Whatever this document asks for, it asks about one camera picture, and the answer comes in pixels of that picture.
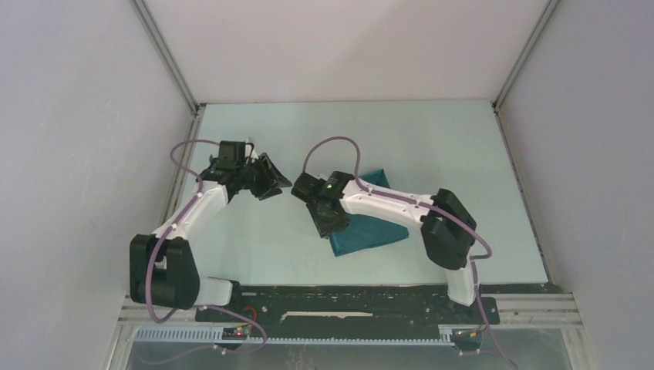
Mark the aluminium front frame rail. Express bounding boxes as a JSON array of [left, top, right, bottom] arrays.
[[117, 294, 583, 329]]

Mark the aluminium corner post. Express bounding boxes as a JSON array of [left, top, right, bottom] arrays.
[[492, 0, 562, 113], [129, 0, 200, 115]]

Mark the aluminium right corner post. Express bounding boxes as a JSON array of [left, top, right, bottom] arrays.
[[492, 0, 562, 113]]

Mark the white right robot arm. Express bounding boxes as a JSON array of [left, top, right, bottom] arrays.
[[292, 171, 480, 322]]

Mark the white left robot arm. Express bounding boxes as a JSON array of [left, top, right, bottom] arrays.
[[130, 141, 292, 321]]

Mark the teal cloth napkin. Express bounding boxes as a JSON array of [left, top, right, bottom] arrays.
[[328, 167, 410, 258]]

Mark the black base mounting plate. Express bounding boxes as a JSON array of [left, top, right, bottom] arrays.
[[226, 284, 500, 341]]

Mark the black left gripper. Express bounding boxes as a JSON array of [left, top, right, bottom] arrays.
[[237, 153, 292, 201]]

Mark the aluminium left corner post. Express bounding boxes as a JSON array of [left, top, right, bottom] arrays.
[[129, 0, 200, 115]]

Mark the white slotted cable duct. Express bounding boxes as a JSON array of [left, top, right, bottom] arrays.
[[133, 325, 453, 346]]

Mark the aluminium left side rail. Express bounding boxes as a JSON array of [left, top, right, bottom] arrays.
[[155, 103, 207, 227]]

